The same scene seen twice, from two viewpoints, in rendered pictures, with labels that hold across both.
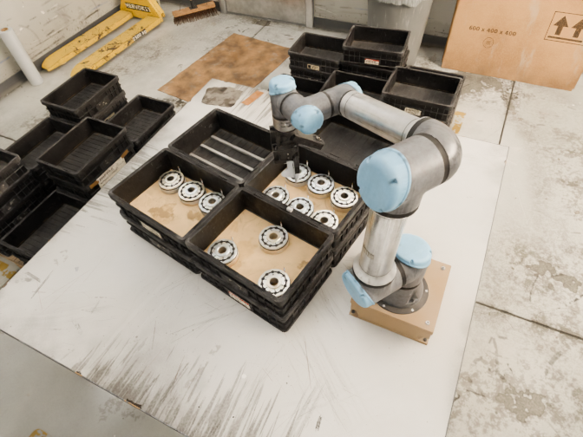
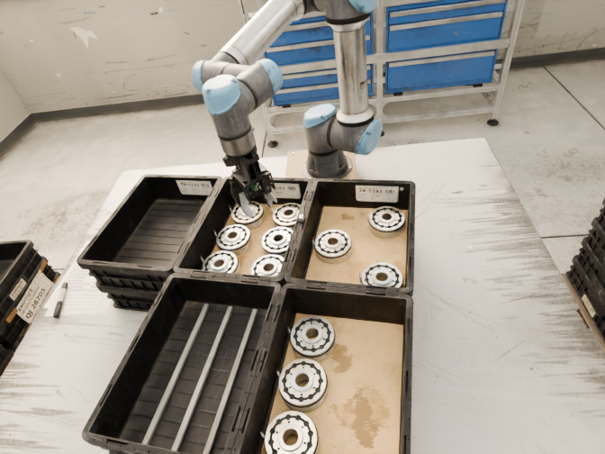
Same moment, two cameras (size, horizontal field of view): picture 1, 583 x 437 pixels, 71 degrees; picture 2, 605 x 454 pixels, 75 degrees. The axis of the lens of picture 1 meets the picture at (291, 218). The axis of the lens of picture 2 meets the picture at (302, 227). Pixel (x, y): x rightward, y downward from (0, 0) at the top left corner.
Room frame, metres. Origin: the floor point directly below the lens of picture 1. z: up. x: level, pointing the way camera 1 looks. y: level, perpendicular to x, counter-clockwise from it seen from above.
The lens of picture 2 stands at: (1.17, 0.75, 1.67)
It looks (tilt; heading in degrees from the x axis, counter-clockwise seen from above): 44 degrees down; 249
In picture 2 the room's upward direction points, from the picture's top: 10 degrees counter-clockwise
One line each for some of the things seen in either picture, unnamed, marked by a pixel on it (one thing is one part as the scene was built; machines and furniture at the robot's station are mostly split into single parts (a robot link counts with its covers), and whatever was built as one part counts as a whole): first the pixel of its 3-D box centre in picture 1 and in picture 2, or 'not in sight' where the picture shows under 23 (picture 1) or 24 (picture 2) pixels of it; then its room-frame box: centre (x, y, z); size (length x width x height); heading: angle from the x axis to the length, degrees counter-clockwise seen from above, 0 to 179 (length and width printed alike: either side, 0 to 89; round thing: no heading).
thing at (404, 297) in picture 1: (401, 279); (325, 155); (0.63, -0.33, 0.85); 0.15 x 0.15 x 0.10
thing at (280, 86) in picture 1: (283, 97); (227, 106); (1.00, -0.01, 1.30); 0.09 x 0.08 x 0.11; 27
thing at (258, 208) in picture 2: (344, 197); (247, 212); (0.98, -0.20, 0.86); 0.10 x 0.10 x 0.01
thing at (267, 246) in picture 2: (299, 207); (278, 240); (0.95, -0.03, 0.86); 0.10 x 0.10 x 0.01
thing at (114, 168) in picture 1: (114, 177); not in sight; (1.69, 0.97, 0.41); 0.31 x 0.02 x 0.16; 150
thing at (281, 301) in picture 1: (258, 240); (356, 230); (0.78, 0.11, 0.92); 0.40 x 0.30 x 0.02; 50
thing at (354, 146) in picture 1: (352, 146); (162, 230); (1.24, -0.27, 0.87); 0.40 x 0.30 x 0.11; 50
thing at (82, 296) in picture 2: not in sight; (92, 273); (1.52, -0.42, 0.70); 0.33 x 0.23 x 0.01; 60
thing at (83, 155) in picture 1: (99, 172); not in sight; (1.78, 1.09, 0.37); 0.40 x 0.30 x 0.45; 150
